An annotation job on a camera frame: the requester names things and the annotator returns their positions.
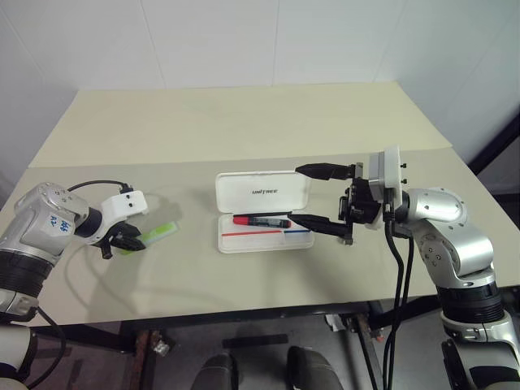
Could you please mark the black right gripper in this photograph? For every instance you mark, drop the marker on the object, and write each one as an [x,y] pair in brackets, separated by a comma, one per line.
[360,203]

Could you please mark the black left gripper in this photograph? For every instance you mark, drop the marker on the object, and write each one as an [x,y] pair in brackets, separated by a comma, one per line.
[109,239]

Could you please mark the green highlighter marker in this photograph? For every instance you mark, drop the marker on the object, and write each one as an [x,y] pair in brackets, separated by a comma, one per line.
[164,230]

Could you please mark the red marker with black body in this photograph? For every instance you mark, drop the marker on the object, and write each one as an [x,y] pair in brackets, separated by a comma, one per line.
[264,221]

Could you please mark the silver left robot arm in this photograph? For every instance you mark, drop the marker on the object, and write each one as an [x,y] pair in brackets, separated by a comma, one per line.
[36,227]

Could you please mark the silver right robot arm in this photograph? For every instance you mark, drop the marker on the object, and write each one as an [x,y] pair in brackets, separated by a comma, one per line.
[451,231]

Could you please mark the white Unitree pencil case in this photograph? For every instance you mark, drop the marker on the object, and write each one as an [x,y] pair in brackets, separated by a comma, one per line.
[260,191]

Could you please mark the thin blue stick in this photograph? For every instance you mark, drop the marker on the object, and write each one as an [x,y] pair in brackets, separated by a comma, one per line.
[296,231]

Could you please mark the thin red stick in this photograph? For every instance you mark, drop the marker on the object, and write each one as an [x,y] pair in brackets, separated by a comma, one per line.
[252,233]

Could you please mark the small silver crumpled object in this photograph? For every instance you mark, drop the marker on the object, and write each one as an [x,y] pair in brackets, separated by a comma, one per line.
[161,347]

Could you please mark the rusty brown table leg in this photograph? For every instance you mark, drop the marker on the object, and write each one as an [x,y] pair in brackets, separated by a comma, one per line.
[144,357]

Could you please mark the small white paper scrap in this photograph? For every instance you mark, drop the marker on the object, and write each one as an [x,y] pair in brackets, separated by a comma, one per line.
[335,323]

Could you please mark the dark rounded shape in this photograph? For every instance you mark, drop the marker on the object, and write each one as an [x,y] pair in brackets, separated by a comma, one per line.
[313,367]
[217,371]

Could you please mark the flat black bar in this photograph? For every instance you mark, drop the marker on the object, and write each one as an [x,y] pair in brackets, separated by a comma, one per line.
[255,341]

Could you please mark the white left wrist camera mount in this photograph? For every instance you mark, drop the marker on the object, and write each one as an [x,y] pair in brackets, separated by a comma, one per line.
[124,203]

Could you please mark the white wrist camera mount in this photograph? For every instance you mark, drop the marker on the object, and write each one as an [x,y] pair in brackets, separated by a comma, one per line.
[124,203]
[390,170]

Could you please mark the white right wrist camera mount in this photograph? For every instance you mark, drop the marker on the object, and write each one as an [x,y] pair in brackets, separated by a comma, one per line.
[390,170]

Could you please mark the black table frame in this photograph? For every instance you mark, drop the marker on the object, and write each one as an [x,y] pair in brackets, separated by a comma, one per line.
[101,337]

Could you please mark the black metal post frame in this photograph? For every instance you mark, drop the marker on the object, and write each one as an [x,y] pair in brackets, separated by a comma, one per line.
[495,138]

